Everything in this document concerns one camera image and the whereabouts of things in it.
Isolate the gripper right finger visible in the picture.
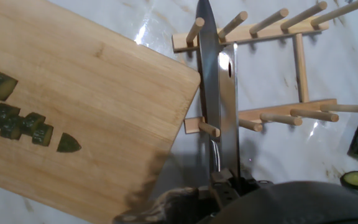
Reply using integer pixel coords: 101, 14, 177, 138
240, 176, 275, 191

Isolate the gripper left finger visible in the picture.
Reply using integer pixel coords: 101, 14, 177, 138
209, 168, 241, 208

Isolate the steel cleaver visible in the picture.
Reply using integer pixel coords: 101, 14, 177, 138
218, 42, 241, 187

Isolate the cucumber end piece with stem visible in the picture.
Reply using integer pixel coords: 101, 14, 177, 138
339, 170, 358, 194

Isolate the dark green cucumber piece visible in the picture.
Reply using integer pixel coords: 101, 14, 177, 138
56, 132, 82, 154

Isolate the cut cucumber slice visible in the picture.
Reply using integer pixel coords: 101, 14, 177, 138
22, 111, 47, 136
31, 123, 55, 147
0, 70, 19, 102
0, 116, 24, 141
0, 102, 21, 129

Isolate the pointed steel kitchen knife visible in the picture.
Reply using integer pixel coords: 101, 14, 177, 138
195, 0, 222, 174

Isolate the wooden peg knife rack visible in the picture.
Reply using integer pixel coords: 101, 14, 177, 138
172, 0, 358, 139

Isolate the wooden cutting board, metal handle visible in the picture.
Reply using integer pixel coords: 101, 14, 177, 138
0, 0, 201, 224

